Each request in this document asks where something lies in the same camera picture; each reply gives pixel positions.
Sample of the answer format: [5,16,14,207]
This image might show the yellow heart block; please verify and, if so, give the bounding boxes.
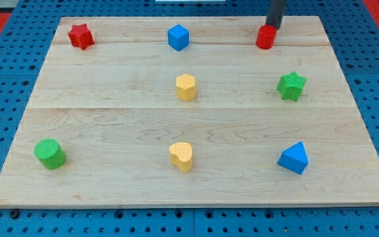
[168,142,193,172]

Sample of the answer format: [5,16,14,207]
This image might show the yellow hexagon block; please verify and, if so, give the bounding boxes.
[176,74,195,101]

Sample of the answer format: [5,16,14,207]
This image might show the red star block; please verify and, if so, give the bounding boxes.
[68,24,95,50]

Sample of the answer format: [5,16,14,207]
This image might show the wooden board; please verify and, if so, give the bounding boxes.
[0,16,379,209]

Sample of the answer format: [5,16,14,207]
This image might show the green star block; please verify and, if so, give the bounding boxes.
[277,71,307,101]

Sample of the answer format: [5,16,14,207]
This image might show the green cylinder block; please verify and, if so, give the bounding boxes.
[34,138,66,170]

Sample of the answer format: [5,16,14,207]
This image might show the black pusher rod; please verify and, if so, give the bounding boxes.
[266,0,288,30]

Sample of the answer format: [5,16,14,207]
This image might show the red cylinder block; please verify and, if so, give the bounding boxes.
[256,24,277,49]

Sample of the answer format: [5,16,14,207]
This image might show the blue triangle block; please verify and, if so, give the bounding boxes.
[278,142,309,174]

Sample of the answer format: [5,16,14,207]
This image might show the blue cube block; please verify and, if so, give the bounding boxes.
[167,24,190,51]

